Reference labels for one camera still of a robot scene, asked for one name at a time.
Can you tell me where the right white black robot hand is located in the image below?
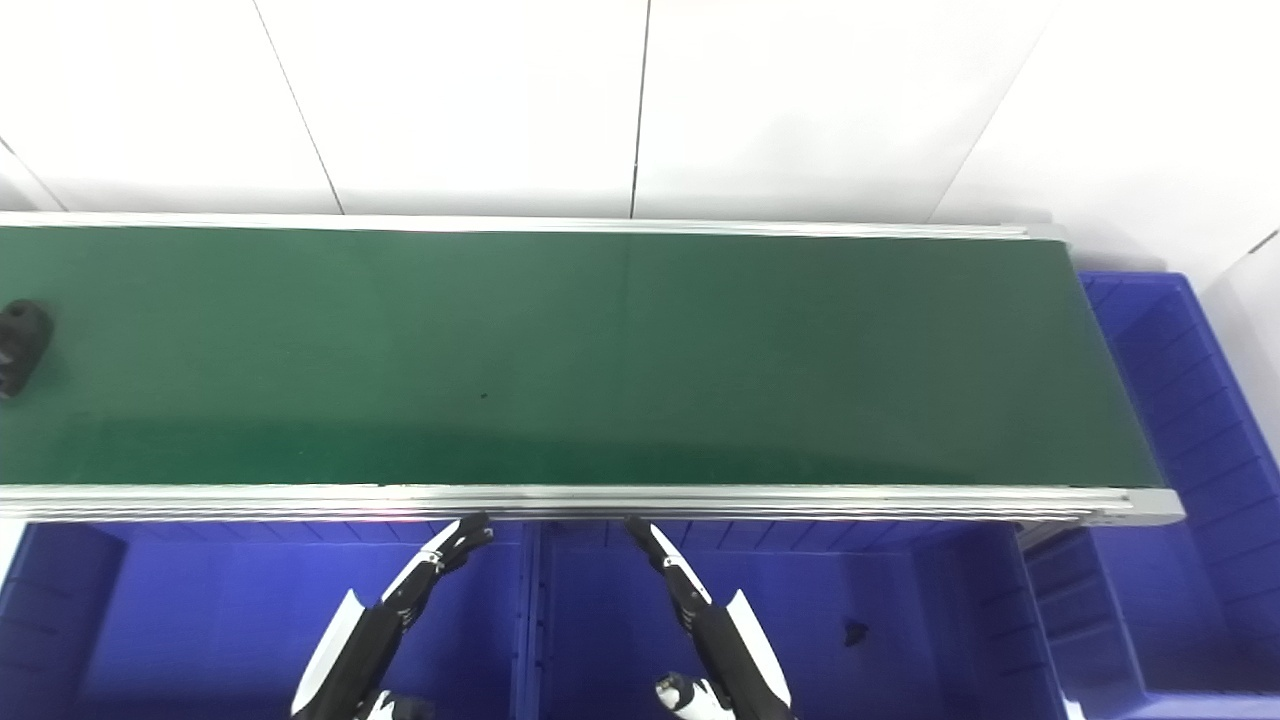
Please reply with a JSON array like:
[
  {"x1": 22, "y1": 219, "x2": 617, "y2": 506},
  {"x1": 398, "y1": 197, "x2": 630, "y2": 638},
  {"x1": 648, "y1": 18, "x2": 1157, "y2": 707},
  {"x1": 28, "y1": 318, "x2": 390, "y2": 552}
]
[{"x1": 625, "y1": 517, "x2": 797, "y2": 720}]

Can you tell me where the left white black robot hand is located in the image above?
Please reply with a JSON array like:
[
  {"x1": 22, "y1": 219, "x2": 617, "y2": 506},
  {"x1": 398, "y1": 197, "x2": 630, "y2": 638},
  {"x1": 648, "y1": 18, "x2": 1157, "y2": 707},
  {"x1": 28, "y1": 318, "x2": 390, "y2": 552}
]
[{"x1": 290, "y1": 513, "x2": 496, "y2": 720}]

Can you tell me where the black flanged machine part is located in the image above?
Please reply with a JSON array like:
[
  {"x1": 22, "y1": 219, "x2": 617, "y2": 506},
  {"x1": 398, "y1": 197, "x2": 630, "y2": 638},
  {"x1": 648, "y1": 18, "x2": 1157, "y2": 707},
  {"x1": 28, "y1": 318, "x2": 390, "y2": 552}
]
[{"x1": 0, "y1": 299, "x2": 54, "y2": 400}]

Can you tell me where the blue plastic bin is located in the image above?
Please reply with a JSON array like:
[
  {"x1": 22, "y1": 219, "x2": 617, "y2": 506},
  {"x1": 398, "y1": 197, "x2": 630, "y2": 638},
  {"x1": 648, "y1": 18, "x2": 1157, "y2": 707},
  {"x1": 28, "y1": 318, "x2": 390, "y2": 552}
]
[
  {"x1": 522, "y1": 518, "x2": 1069, "y2": 720},
  {"x1": 0, "y1": 520, "x2": 531, "y2": 720},
  {"x1": 1025, "y1": 270, "x2": 1280, "y2": 720}
]

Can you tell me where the green conveyor belt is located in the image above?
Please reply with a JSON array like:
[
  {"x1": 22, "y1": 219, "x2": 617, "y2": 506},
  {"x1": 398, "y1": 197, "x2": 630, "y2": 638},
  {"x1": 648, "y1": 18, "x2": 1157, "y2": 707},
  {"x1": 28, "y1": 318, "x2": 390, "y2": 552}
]
[
  {"x1": 0, "y1": 225, "x2": 1163, "y2": 489},
  {"x1": 0, "y1": 210, "x2": 1187, "y2": 529}
]

